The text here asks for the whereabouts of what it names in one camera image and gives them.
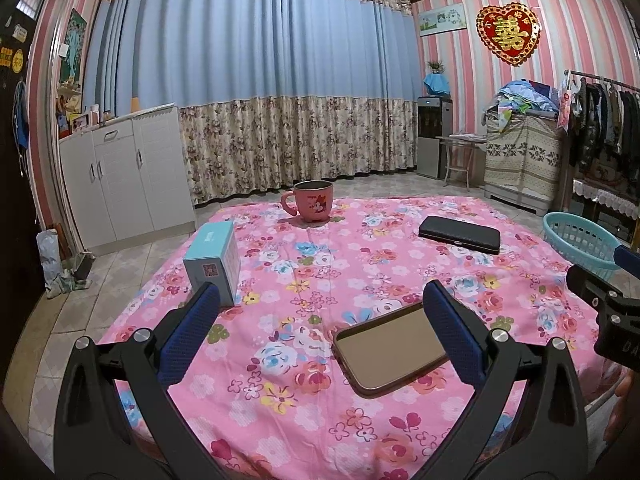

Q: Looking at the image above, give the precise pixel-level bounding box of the red heart wall decoration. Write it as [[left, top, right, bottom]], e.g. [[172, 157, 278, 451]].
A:
[[475, 4, 543, 67]]

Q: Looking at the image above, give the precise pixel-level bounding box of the black zip case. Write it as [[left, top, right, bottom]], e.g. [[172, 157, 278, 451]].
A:
[[418, 216, 502, 256]]

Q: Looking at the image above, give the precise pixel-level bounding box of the small side table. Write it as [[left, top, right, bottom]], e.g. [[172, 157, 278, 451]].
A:
[[436, 134, 488, 191]]

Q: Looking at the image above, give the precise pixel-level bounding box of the pink floral tablecloth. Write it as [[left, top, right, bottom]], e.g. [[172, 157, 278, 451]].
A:
[[97, 195, 631, 478]]

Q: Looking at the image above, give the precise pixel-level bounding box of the low shelf with lace cloth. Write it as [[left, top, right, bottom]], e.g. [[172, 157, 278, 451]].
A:
[[570, 177, 640, 248]]

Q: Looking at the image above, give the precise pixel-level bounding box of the blue and floral curtain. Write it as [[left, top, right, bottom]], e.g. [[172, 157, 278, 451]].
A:
[[82, 0, 420, 207]]

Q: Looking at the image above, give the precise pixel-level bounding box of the metal clothes rack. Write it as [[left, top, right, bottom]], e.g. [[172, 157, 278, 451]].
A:
[[564, 70, 640, 93]]

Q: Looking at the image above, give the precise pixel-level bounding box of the person's right hand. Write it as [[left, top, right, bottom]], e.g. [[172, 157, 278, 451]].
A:
[[602, 374, 640, 443]]

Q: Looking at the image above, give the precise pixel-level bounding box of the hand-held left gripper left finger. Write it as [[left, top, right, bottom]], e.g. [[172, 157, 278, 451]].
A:
[[52, 281, 236, 480]]

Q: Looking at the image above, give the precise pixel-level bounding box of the water dispenser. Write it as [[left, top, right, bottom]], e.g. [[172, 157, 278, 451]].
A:
[[416, 95, 454, 180]]

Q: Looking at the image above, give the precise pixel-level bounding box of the small landscape wall picture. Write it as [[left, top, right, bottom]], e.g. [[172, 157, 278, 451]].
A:
[[417, 2, 468, 37]]

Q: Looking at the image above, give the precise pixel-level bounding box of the pile of clothes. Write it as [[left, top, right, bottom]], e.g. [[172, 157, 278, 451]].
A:
[[484, 79, 568, 133]]

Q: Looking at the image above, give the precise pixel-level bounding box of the pink mug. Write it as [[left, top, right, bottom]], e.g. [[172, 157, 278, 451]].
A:
[[280, 180, 337, 224]]

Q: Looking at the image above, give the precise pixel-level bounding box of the pink hanging plastic bag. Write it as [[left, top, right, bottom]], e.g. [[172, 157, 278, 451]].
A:
[[556, 77, 574, 129]]

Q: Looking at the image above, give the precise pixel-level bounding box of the brown phone case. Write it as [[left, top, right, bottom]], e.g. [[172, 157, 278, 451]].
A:
[[332, 301, 449, 399]]

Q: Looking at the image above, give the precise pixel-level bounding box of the blue hanging cloth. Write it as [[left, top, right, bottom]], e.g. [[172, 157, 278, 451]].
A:
[[12, 80, 31, 150]]

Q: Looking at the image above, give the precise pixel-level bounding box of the teal plastic basket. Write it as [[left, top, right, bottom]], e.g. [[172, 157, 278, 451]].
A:
[[542, 211, 635, 285]]

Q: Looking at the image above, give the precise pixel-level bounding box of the dark door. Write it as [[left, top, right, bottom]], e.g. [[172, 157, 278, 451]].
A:
[[0, 0, 48, 341]]

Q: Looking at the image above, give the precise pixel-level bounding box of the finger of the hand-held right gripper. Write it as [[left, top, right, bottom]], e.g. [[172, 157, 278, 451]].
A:
[[566, 262, 626, 311], [614, 244, 640, 278]]

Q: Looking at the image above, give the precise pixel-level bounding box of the wall poster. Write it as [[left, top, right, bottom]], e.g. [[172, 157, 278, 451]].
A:
[[59, 8, 89, 87]]

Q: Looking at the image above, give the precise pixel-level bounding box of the teal cardboard box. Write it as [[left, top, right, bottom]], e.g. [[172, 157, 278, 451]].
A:
[[182, 220, 242, 308]]

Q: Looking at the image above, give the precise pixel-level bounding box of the white plastic bag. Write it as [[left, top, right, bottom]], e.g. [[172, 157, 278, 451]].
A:
[[35, 229, 71, 302]]

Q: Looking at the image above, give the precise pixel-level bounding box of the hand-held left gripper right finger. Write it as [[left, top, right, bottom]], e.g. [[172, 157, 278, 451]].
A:
[[422, 280, 591, 480]]

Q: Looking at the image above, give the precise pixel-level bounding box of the small dark object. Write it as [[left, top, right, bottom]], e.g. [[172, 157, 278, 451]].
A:
[[72, 251, 96, 281]]

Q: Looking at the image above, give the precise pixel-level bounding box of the row of hanging clothes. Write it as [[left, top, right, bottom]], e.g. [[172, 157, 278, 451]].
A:
[[567, 79, 640, 173]]

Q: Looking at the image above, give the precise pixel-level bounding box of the white cabinet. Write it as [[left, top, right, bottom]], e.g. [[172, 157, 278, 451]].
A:
[[59, 102, 197, 257]]

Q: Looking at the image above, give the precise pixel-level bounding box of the cloth-covered cabinet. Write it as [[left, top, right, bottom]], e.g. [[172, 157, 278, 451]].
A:
[[483, 110, 564, 217]]

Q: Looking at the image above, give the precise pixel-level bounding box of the blue cloth cover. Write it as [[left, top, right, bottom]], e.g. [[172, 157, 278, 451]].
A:
[[423, 72, 451, 97]]

